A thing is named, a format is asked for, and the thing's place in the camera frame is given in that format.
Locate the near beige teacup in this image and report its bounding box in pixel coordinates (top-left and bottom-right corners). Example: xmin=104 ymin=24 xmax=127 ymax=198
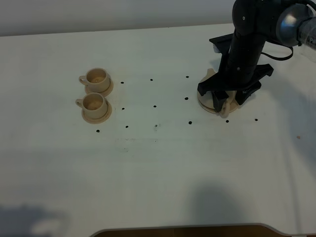
xmin=75 ymin=92 xmax=108 ymax=119

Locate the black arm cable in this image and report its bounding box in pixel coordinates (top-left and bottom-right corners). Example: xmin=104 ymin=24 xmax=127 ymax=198
xmin=261 ymin=45 xmax=294 ymax=60

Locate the round beige teapot coaster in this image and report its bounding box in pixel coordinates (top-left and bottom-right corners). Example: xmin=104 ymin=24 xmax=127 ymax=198
xmin=197 ymin=74 xmax=239 ymax=116

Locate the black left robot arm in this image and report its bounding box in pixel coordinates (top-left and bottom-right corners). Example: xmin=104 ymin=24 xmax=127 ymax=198
xmin=197 ymin=0 xmax=316 ymax=112

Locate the near beige saucer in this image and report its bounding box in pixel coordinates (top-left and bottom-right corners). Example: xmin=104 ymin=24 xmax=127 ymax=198
xmin=81 ymin=104 xmax=112 ymax=124

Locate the beige teapot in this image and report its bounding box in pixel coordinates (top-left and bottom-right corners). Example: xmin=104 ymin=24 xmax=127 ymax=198
xmin=206 ymin=68 xmax=239 ymax=119

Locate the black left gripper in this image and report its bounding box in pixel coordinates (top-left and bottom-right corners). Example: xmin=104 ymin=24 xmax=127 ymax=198
xmin=197 ymin=34 xmax=274 ymax=113

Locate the far beige saucer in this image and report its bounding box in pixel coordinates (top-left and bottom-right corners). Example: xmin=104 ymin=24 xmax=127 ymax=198
xmin=84 ymin=78 xmax=114 ymax=96

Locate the beige saucer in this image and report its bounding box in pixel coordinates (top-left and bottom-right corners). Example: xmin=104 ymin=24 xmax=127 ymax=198
xmin=81 ymin=104 xmax=112 ymax=124
xmin=84 ymin=78 xmax=114 ymax=96

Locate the beige teacup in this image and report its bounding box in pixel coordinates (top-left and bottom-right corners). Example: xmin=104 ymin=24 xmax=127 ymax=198
xmin=75 ymin=92 xmax=108 ymax=119
xmin=79 ymin=68 xmax=110 ymax=93

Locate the far beige teacup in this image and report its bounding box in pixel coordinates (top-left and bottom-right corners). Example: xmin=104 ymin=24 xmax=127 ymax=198
xmin=79 ymin=68 xmax=110 ymax=93

